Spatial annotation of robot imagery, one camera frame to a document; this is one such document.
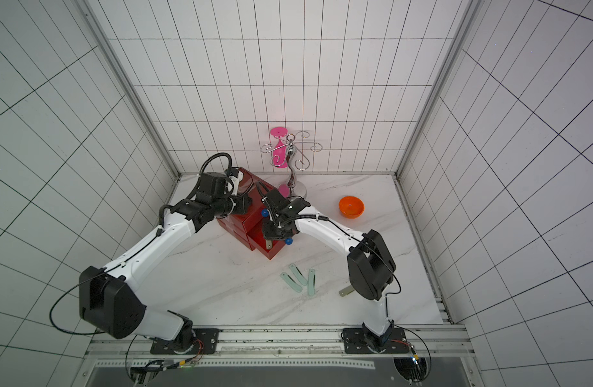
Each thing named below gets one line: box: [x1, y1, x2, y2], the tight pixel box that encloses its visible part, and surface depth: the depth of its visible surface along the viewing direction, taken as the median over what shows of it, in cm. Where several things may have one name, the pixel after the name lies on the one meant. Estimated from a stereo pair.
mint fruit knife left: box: [279, 272, 303, 293], surface depth 87 cm
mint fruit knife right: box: [307, 268, 316, 296], surface depth 87 cm
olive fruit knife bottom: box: [338, 285, 356, 297], surface depth 85 cm
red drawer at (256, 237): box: [245, 216, 287, 260], surface depth 84 cm
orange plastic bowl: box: [338, 195, 365, 219], surface depth 105 cm
